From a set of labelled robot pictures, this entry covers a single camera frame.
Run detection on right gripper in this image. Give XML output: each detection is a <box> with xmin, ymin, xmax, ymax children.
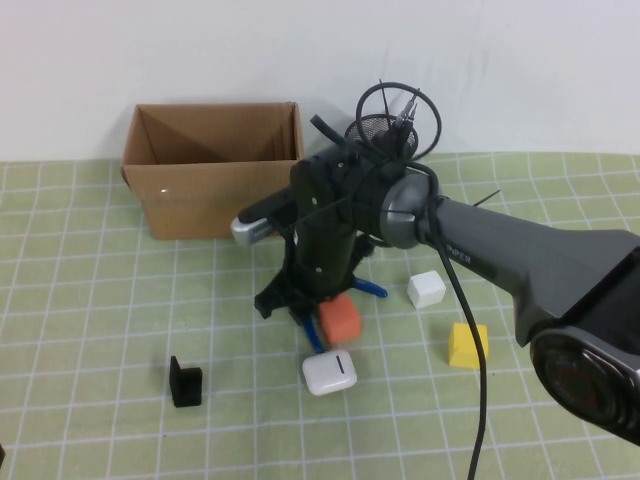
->
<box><xmin>253</xmin><ymin>219</ymin><xmax>369</xmax><ymax>326</ymax></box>

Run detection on black mesh pen holder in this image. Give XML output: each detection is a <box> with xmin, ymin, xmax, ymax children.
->
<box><xmin>344</xmin><ymin>113</ymin><xmax>422</xmax><ymax>157</ymax></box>

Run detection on black L-shaped bracket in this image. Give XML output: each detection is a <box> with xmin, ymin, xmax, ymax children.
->
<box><xmin>168</xmin><ymin>354</ymin><xmax>204</xmax><ymax>408</ymax></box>

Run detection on white earbuds case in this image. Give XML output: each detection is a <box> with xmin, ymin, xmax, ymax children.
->
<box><xmin>300</xmin><ymin>348</ymin><xmax>357</xmax><ymax>397</ymax></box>

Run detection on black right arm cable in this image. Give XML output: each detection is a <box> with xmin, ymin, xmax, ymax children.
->
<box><xmin>355</xmin><ymin>82</ymin><xmax>490</xmax><ymax>480</ymax></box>

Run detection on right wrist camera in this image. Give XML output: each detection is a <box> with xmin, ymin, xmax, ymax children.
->
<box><xmin>230</xmin><ymin>192</ymin><xmax>301</xmax><ymax>248</ymax></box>

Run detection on green checked tablecloth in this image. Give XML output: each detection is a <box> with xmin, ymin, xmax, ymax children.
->
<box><xmin>0</xmin><ymin>152</ymin><xmax>640</xmax><ymax>480</ymax></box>

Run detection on brown cardboard box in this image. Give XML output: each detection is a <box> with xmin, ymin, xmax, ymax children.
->
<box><xmin>119</xmin><ymin>102</ymin><xmax>307</xmax><ymax>242</ymax></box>

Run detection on white foam block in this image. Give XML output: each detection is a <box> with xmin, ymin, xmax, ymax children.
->
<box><xmin>406</xmin><ymin>269</ymin><xmax>446</xmax><ymax>309</ymax></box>

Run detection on black-handled screwdriver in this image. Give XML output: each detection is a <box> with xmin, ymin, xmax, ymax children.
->
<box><xmin>374</xmin><ymin>96</ymin><xmax>422</xmax><ymax>150</ymax></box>

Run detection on orange foam block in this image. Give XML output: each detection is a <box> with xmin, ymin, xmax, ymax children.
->
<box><xmin>318</xmin><ymin>293</ymin><xmax>363</xmax><ymax>347</ymax></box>

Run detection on blue-handled cutting pliers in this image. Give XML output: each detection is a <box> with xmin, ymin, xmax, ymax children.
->
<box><xmin>298</xmin><ymin>277</ymin><xmax>388</xmax><ymax>354</ymax></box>

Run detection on yellow foam block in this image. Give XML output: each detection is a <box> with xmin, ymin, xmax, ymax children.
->
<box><xmin>446</xmin><ymin>322</ymin><xmax>489</xmax><ymax>370</ymax></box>

